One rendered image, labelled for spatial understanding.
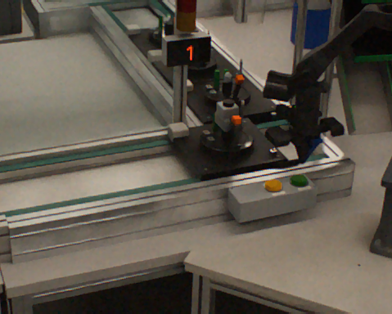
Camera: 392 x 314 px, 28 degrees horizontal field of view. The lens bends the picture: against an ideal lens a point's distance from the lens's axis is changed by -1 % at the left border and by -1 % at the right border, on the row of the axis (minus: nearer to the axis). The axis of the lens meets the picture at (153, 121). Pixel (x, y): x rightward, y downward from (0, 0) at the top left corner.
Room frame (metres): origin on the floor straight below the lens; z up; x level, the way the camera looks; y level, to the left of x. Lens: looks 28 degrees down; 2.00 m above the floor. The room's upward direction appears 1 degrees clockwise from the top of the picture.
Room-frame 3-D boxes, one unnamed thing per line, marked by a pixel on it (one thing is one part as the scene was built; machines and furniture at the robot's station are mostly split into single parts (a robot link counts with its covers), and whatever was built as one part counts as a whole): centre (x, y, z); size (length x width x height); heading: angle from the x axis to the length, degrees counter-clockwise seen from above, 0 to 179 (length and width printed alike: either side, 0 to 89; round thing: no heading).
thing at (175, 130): (1.88, -0.07, 0.97); 0.05 x 0.05 x 0.04; 20
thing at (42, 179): (1.78, -0.01, 0.91); 0.84 x 0.28 x 0.10; 110
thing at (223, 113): (1.83, -0.19, 1.06); 0.08 x 0.04 x 0.07; 20
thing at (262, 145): (1.82, -0.19, 0.96); 0.24 x 0.24 x 0.02; 20
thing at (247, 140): (1.82, -0.19, 0.98); 0.14 x 0.14 x 0.02
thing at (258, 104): (2.10, -0.21, 1.01); 0.24 x 0.24 x 0.13; 20
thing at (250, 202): (1.63, -0.29, 0.93); 0.21 x 0.07 x 0.06; 110
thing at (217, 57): (2.33, -0.13, 1.01); 0.24 x 0.24 x 0.13; 20
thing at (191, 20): (1.90, -0.08, 1.28); 0.05 x 0.05 x 0.05
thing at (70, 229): (1.62, -0.09, 0.91); 0.89 x 0.06 x 0.11; 110
